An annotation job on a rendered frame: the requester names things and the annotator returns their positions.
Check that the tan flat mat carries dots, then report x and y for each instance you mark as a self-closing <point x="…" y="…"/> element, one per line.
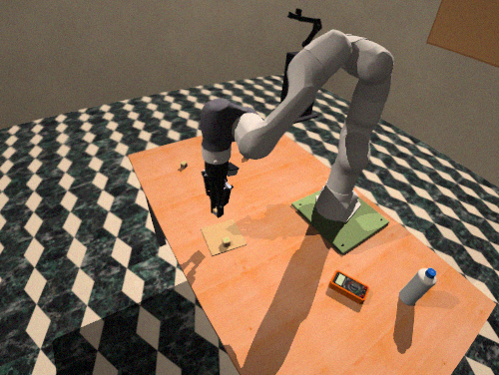
<point x="214" y="233"/>

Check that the orange pocket multimeter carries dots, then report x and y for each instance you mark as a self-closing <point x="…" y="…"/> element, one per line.
<point x="349" y="287"/>

